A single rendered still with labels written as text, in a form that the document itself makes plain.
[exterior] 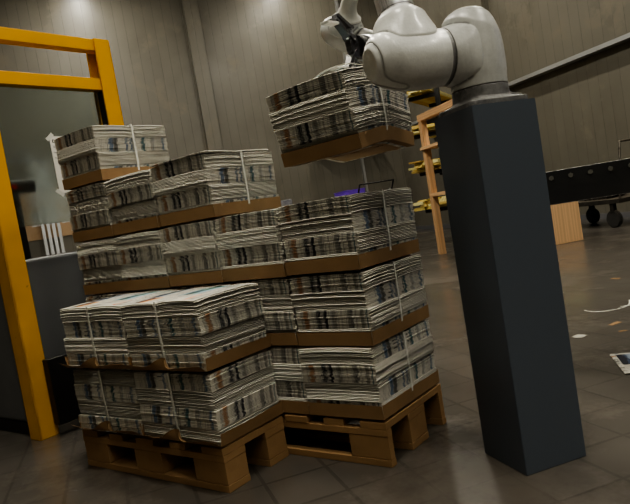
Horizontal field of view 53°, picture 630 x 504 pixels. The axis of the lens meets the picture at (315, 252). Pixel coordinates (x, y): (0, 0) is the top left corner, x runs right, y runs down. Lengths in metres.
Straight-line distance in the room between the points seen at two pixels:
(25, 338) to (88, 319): 0.74
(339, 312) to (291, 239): 0.28
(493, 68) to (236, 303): 1.03
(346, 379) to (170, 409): 0.58
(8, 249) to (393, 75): 1.95
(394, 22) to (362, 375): 1.01
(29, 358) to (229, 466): 1.33
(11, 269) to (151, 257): 0.77
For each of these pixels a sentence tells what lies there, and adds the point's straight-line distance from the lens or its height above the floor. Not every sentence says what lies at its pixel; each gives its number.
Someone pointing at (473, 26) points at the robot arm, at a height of 1.21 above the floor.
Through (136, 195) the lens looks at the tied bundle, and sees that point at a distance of 2.52.
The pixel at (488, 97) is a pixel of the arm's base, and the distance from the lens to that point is 1.77.
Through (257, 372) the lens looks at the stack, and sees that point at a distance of 2.09.
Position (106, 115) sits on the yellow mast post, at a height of 1.46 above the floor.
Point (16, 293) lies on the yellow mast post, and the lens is 3.04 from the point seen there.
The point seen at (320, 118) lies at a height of 1.06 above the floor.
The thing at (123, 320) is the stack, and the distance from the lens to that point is 2.20.
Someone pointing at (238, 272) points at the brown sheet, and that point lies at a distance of 2.16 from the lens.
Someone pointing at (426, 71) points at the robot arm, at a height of 1.11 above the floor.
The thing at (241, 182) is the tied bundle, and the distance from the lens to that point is 2.34.
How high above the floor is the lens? 0.79
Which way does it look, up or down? 4 degrees down
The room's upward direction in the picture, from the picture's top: 10 degrees counter-clockwise
